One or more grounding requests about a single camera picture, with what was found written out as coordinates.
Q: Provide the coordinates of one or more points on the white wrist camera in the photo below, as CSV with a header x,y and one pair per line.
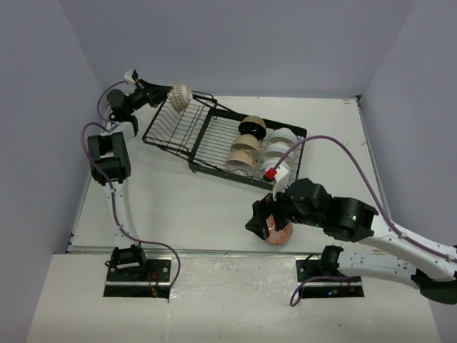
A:
x,y
279,178
131,77

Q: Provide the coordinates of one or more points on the tan bowl with leaf motif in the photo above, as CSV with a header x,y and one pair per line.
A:
x,y
241,162

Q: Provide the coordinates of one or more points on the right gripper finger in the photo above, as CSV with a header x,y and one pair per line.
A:
x,y
257,224
282,219

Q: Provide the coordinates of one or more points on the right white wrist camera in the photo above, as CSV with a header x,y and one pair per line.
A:
x,y
279,178

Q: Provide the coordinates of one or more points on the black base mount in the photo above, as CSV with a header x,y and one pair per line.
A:
x,y
130,273
321,287

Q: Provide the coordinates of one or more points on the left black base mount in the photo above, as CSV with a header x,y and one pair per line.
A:
x,y
130,273

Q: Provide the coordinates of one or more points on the black glazed tan bowl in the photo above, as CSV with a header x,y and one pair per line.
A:
x,y
253,125

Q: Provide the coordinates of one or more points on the black wire dish rack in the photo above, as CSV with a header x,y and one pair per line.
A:
x,y
201,135

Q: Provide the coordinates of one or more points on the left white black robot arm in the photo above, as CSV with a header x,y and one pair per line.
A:
x,y
111,167

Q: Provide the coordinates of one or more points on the plain tan bowl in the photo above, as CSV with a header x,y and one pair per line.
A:
x,y
247,142

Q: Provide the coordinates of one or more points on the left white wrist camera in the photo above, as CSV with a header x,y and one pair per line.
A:
x,y
131,77

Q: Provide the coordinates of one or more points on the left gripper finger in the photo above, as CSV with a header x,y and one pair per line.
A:
x,y
154,89
156,99

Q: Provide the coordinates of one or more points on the far white bowl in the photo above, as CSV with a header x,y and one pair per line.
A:
x,y
283,135

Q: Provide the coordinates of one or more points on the red patterned bowl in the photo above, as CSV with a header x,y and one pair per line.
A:
x,y
278,237

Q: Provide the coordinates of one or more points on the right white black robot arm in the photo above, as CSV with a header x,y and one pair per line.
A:
x,y
406,258

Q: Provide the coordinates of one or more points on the near white bowl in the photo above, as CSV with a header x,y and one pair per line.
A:
x,y
270,163

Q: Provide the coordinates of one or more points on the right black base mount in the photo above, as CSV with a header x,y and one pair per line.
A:
x,y
321,287

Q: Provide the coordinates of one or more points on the middle white bowl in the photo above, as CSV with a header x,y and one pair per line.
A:
x,y
275,150

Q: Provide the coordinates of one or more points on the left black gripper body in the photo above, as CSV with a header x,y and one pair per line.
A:
x,y
136,98

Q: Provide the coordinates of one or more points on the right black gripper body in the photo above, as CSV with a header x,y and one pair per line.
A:
x,y
283,199

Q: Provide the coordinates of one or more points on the brown dotted white bowl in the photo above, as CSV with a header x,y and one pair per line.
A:
x,y
179,97

